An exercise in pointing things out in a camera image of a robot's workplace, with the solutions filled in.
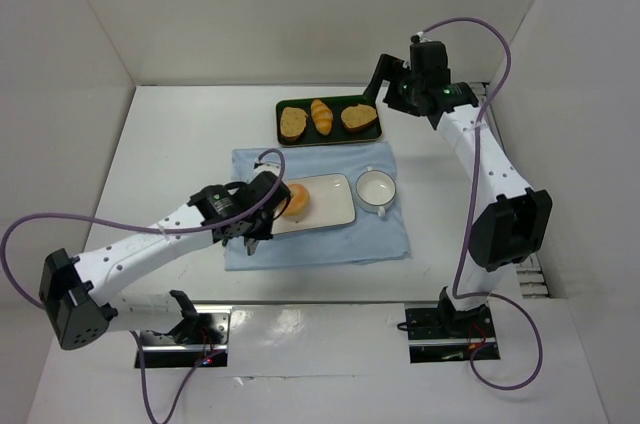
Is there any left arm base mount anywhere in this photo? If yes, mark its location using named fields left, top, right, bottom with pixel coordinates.
left=138, top=304, right=232, bottom=369

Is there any white soup cup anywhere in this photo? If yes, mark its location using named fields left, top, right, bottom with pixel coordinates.
left=355, top=166, right=397, bottom=220

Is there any bread slice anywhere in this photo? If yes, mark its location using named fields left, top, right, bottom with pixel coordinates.
left=280, top=107, right=308, bottom=141
left=341, top=104, right=378, bottom=132

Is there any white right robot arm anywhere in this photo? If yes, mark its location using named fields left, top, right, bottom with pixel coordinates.
left=364, top=36, right=552, bottom=338

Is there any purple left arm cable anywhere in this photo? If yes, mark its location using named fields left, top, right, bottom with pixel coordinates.
left=0, top=147, right=287, bottom=424

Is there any light blue cloth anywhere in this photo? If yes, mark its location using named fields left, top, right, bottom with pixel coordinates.
left=225, top=142, right=410, bottom=271

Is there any right bread slice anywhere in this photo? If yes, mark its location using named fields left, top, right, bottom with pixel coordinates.
left=341, top=104, right=378, bottom=132

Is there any orange bagel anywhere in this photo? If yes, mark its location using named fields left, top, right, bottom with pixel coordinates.
left=283, top=184, right=310, bottom=217

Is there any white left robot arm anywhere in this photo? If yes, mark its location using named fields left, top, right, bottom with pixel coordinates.
left=39, top=171, right=292, bottom=350

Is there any left bread slice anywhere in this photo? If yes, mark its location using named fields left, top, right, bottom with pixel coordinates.
left=280, top=107, right=308, bottom=141

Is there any dark green tray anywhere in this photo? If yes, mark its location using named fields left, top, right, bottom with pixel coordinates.
left=275, top=95, right=383, bottom=147

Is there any white rectangular plate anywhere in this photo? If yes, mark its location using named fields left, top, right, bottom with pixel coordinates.
left=272, top=174, right=356, bottom=235

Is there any yellow croissant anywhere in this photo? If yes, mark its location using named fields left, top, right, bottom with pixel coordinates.
left=310, top=99, right=333, bottom=136

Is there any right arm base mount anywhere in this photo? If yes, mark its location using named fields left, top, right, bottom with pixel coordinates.
left=396, top=307, right=500, bottom=364

